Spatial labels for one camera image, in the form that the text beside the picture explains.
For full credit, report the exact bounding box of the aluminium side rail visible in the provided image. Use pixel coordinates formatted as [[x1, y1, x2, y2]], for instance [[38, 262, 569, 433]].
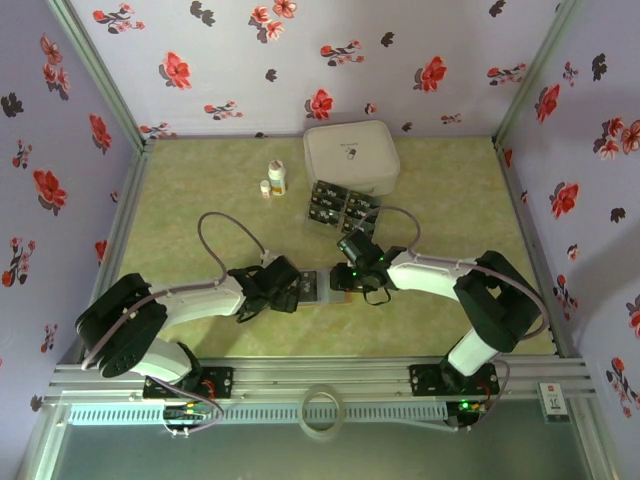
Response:
[[492, 139, 576, 359], [74, 139, 157, 364]]

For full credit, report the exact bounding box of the small white tag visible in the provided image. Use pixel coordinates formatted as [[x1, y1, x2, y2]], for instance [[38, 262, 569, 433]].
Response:
[[537, 382, 571, 425]]

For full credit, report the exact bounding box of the white slotted cable duct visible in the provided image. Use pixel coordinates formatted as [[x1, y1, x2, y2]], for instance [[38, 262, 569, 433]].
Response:
[[67, 402, 449, 426]]

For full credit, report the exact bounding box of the black component tray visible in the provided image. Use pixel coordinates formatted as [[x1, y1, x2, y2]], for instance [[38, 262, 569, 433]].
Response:
[[304, 179, 384, 236]]

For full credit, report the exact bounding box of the large white pill bottle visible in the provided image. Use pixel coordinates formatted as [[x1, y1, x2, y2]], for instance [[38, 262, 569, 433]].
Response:
[[267, 159, 289, 197]]

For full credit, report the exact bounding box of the clear tape roll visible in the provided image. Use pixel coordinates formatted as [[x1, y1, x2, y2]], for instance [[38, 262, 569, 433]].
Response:
[[298, 384, 346, 441]]

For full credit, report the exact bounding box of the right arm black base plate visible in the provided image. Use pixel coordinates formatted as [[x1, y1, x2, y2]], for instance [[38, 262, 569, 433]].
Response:
[[408, 363, 501, 397]]

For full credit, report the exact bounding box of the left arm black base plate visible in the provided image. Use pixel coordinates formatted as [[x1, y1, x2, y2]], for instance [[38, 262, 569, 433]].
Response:
[[143, 366, 235, 400]]

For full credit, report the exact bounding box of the aluminium corner post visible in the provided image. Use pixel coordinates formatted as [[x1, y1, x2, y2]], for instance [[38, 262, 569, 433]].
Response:
[[45, 0, 157, 151], [492, 0, 586, 151]]

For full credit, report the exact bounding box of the left arm grey cable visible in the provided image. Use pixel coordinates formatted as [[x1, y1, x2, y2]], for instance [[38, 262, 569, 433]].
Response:
[[79, 212, 274, 371]]

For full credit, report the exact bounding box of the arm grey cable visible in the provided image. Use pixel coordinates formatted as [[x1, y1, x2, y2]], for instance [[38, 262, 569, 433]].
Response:
[[79, 212, 274, 371], [349, 204, 549, 351]]

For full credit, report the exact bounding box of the white square storage box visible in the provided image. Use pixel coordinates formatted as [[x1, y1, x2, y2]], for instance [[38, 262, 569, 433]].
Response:
[[303, 118, 402, 197]]

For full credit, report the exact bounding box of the aluminium mounting rail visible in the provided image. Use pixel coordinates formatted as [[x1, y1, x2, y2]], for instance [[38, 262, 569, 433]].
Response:
[[42, 355, 599, 407]]

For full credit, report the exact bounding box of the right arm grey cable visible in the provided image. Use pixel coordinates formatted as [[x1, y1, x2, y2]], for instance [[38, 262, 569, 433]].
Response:
[[349, 204, 549, 351]]

